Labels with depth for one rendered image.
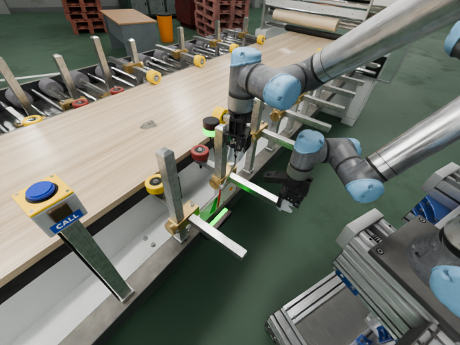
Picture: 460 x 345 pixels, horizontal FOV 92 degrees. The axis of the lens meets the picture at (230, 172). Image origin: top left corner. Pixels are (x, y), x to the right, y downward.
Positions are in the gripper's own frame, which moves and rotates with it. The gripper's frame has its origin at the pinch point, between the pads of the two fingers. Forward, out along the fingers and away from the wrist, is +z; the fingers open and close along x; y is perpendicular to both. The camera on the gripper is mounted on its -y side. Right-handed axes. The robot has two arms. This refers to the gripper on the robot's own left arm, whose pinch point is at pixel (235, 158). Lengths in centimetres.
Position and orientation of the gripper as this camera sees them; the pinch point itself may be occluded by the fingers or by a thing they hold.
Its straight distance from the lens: 78.8
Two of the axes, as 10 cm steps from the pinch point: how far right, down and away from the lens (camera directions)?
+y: -2.6, 6.4, -7.2
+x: 9.6, 2.3, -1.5
